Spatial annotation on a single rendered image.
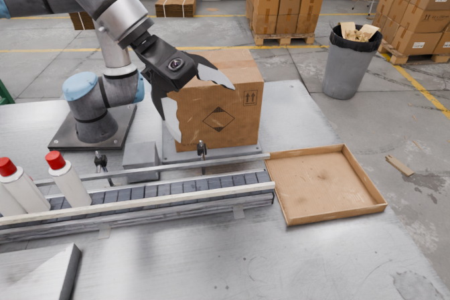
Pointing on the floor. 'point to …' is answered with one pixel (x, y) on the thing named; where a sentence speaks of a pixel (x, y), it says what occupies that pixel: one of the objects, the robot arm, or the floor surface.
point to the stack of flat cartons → (82, 21)
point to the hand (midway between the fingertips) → (210, 116)
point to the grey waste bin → (345, 71)
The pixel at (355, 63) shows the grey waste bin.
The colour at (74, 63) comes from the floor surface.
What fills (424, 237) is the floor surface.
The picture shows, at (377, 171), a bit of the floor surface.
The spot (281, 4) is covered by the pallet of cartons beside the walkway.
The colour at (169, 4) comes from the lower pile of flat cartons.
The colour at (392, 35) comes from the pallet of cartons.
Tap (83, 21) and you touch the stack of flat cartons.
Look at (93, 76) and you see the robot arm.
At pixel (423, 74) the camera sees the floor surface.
